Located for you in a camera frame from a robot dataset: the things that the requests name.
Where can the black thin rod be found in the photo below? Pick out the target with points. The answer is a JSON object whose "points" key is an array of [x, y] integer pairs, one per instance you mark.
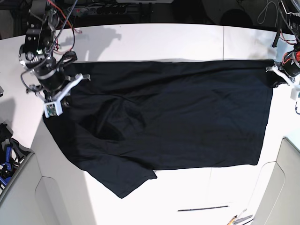
{"points": [[205, 208]]}

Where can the grey metal tool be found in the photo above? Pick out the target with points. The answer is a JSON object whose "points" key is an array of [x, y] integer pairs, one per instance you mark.
{"points": [[242, 219]]}

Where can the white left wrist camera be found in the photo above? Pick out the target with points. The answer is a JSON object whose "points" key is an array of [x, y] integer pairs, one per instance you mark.
{"points": [[295, 93]]}

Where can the yellow handled tool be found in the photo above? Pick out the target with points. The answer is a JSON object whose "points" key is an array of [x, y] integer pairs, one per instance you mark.
{"points": [[232, 220]]}

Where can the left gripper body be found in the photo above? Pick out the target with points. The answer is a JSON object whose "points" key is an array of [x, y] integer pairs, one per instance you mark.
{"points": [[287, 71]]}

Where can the black T-shirt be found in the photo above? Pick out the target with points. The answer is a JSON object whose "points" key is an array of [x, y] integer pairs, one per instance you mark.
{"points": [[134, 118]]}

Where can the grey right chair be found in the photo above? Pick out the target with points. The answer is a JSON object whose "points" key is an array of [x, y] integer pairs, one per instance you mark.
{"points": [[280, 204]]}

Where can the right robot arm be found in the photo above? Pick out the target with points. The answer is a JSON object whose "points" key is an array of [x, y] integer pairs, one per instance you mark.
{"points": [[45, 25]]}

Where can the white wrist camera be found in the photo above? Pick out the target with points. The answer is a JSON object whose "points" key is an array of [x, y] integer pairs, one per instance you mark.
{"points": [[295, 93], [52, 109]]}

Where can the blue black tool pile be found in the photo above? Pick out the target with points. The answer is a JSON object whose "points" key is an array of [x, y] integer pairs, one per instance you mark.
{"points": [[12, 153]]}

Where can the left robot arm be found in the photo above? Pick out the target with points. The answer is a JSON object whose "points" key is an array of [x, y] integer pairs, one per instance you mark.
{"points": [[287, 29]]}

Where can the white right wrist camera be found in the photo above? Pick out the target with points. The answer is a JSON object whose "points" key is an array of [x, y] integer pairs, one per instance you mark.
{"points": [[52, 109]]}

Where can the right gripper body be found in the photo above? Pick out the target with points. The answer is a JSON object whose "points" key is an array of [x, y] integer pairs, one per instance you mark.
{"points": [[47, 94]]}

